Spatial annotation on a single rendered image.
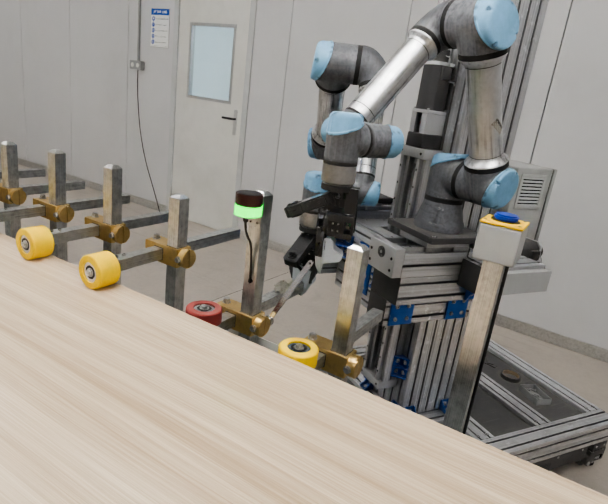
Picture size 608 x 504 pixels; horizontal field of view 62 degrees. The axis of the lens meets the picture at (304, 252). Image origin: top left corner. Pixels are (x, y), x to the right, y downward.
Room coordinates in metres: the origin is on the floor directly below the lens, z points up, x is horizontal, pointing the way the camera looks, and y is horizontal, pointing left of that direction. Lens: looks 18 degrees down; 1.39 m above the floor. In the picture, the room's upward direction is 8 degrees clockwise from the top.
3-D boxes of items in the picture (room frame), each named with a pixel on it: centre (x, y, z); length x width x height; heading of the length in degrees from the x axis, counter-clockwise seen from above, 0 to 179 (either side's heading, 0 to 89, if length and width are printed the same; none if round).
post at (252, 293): (1.10, 0.11, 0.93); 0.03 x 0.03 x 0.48; 60
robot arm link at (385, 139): (1.19, -0.12, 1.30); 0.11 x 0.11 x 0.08; 36
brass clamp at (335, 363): (0.99, -0.09, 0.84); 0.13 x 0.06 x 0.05; 60
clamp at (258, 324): (1.11, 0.13, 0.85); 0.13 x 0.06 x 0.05; 60
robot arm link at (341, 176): (1.12, -0.05, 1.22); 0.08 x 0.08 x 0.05
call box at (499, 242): (0.85, -0.34, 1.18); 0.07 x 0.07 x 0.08; 60
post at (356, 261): (0.98, -0.11, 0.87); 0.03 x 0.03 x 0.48; 60
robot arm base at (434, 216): (1.53, -0.40, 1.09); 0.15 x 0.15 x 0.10
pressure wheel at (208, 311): (1.02, 0.20, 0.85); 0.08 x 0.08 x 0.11
